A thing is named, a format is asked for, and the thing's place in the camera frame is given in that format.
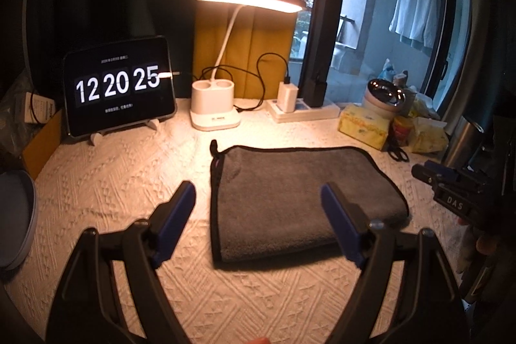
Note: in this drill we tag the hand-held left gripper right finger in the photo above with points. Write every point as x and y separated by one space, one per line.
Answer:
340 219

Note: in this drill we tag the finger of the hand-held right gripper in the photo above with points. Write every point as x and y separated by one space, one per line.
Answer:
429 172

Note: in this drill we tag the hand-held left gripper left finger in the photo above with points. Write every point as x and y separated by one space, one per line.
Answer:
177 213

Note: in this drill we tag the grey towel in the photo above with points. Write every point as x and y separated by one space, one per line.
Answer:
290 199

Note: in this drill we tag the yellow plastic bag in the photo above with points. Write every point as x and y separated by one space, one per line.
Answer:
429 136

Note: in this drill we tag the black scissors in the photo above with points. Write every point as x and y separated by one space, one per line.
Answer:
398 153

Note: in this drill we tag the steel thermos bottle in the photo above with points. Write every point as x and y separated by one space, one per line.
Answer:
463 138

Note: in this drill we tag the red can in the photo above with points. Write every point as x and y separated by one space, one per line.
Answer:
402 130

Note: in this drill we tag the white textured tablecloth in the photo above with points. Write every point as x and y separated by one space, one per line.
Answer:
121 182

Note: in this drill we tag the yellow tissue pack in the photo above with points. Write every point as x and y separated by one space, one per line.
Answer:
361 126

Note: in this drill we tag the white power strip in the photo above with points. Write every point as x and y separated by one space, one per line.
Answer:
318 112

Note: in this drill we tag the white tablet stand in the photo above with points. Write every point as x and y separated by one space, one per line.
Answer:
96 137

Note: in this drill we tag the white desk lamp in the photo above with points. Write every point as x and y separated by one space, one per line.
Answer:
213 102

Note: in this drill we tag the black power adapter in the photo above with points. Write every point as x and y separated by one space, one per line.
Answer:
314 90

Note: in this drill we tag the white charger plug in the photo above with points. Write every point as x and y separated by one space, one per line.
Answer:
287 96

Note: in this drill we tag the black tablet with clock display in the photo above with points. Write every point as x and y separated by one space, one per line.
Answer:
121 86

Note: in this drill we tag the brown cardboard box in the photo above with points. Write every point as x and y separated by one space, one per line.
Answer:
42 146

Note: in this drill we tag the grey round plate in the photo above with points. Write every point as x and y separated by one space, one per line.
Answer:
14 219

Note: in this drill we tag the white hanging shirt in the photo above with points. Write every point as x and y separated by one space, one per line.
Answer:
415 9

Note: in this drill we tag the small white box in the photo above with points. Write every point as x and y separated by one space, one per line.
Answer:
42 108

